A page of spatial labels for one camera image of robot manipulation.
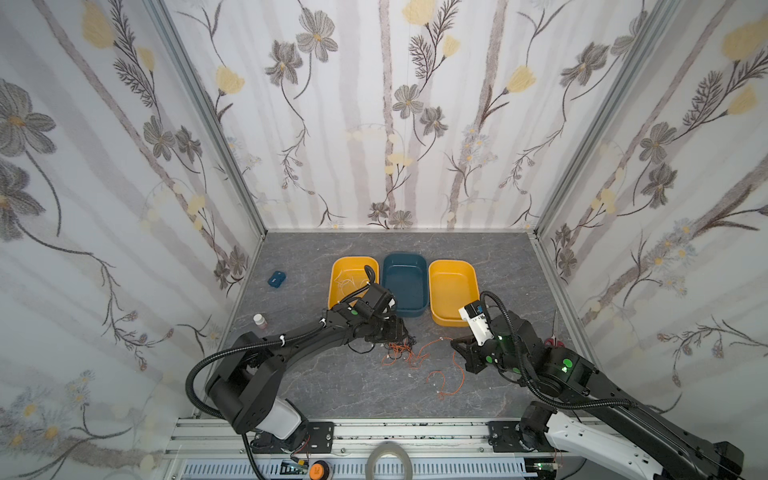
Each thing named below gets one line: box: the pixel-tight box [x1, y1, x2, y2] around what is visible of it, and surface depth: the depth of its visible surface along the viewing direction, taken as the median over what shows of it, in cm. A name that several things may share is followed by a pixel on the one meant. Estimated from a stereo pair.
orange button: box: [309, 463, 325, 480], surface depth 63 cm
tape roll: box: [365, 441, 414, 479], surface depth 69 cm
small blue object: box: [268, 270, 287, 289], surface depth 106 cm
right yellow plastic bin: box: [428, 259, 480, 327], surface depth 106 cm
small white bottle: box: [253, 313, 269, 330], surface depth 93 cm
